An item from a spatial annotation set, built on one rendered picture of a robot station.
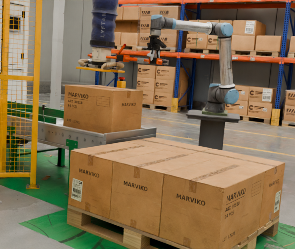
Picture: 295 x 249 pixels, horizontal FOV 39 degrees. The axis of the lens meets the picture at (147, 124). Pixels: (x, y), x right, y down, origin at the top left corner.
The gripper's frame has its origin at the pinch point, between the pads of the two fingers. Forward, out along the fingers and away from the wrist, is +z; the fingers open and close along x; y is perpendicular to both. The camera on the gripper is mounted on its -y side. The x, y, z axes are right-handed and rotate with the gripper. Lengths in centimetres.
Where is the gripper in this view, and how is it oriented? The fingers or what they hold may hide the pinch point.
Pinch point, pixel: (155, 60)
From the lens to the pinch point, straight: 350.9
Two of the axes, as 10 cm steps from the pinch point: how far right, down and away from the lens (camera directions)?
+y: -8.0, -1.4, 5.8
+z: -0.8, 9.9, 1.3
